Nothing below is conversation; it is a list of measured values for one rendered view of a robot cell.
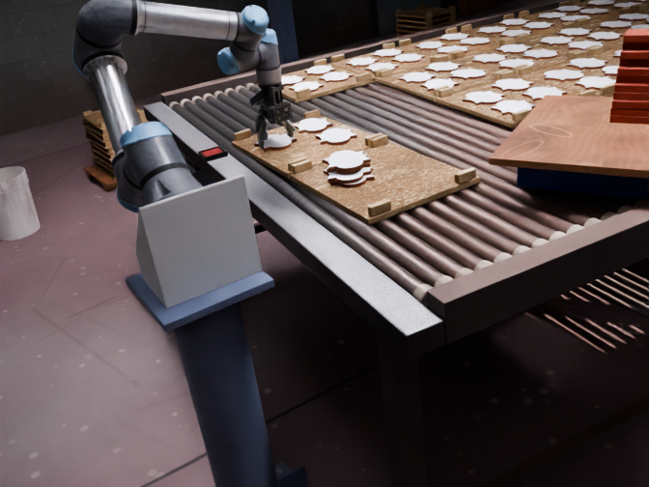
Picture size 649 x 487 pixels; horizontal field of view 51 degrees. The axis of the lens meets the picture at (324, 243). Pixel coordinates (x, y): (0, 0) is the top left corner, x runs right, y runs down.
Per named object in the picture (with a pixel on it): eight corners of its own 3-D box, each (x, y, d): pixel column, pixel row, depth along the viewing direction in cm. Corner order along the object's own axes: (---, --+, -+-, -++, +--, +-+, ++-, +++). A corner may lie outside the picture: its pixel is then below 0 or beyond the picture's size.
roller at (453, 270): (469, 303, 138) (468, 282, 136) (190, 107, 297) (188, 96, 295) (489, 296, 140) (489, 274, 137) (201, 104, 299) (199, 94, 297)
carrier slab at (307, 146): (288, 179, 197) (287, 173, 197) (232, 146, 230) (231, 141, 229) (387, 145, 211) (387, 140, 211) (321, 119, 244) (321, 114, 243)
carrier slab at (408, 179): (368, 225, 164) (368, 219, 164) (289, 179, 197) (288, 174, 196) (480, 182, 178) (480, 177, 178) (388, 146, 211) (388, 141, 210)
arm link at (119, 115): (130, 193, 158) (70, 9, 175) (122, 223, 171) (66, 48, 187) (181, 186, 164) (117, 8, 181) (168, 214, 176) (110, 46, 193)
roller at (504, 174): (616, 243, 152) (618, 222, 149) (275, 86, 311) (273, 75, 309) (633, 236, 153) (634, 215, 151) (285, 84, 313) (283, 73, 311)
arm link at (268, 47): (242, 33, 201) (265, 26, 206) (247, 70, 207) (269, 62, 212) (259, 36, 196) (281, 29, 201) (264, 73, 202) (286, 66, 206)
